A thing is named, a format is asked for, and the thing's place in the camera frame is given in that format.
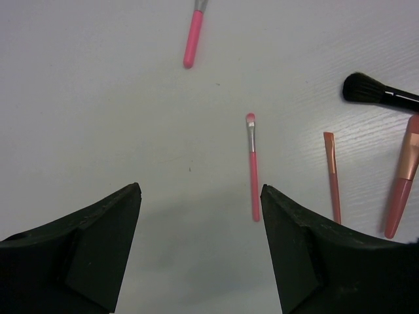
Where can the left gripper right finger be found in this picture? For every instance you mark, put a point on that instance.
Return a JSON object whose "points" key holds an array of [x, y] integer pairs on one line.
{"points": [[324, 267]]}

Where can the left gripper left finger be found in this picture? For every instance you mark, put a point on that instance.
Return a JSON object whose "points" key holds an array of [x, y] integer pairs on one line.
{"points": [[74, 264]]}

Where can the black powder brush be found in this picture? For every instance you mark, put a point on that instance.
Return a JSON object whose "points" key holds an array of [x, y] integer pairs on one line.
{"points": [[361, 88]]}

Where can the rose gold flat brush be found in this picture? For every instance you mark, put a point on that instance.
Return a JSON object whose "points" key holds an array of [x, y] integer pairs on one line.
{"points": [[406, 171]]}

